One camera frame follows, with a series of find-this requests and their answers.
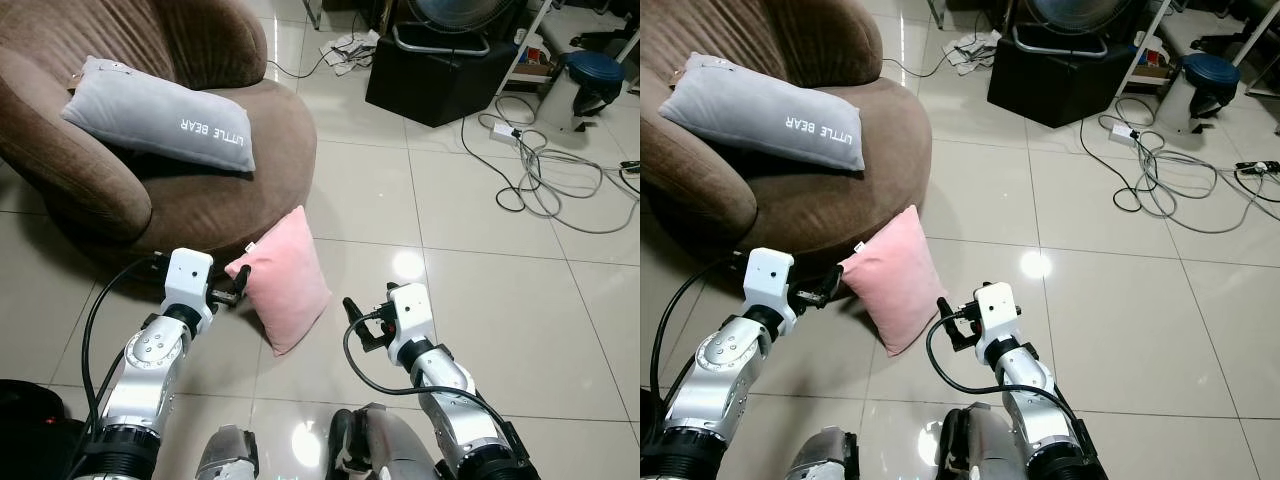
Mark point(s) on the grey right robot leg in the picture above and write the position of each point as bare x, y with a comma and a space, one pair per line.
985, 445
385, 445

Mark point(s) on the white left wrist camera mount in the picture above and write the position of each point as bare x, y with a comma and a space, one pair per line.
188, 280
770, 280

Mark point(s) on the white crumpled cloth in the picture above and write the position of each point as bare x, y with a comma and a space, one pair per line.
972, 52
350, 52

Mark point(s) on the white power strip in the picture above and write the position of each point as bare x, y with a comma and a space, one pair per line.
1124, 131
500, 129

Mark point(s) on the grey robot leg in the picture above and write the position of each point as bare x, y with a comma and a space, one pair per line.
985, 445
228, 455
385, 445
825, 455

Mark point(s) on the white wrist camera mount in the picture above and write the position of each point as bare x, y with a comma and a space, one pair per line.
1000, 315
770, 280
188, 280
412, 315

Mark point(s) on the white metal frame bar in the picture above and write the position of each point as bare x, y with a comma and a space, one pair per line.
527, 50
1148, 50

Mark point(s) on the black box cabinet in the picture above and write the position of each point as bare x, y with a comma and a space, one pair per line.
1060, 85
440, 85

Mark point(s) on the blue round stool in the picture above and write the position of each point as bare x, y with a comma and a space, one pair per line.
1210, 72
592, 70

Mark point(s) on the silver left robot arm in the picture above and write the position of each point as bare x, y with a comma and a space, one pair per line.
150, 370
720, 370

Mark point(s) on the pink square pillow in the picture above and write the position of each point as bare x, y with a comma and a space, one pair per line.
905, 285
290, 285

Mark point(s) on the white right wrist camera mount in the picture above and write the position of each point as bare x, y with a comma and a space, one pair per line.
1000, 315
412, 315

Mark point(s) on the black device with red light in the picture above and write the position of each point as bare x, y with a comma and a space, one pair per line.
35, 435

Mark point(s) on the grey left robot leg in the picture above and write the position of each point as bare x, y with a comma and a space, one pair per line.
825, 455
228, 455

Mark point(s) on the grey Little Bear pillow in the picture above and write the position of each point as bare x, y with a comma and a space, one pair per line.
760, 112
150, 115

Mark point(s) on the round floor fan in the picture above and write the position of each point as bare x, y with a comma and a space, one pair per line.
455, 15
1075, 15

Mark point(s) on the brown round fabric sofa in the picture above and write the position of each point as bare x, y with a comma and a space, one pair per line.
800, 205
200, 205

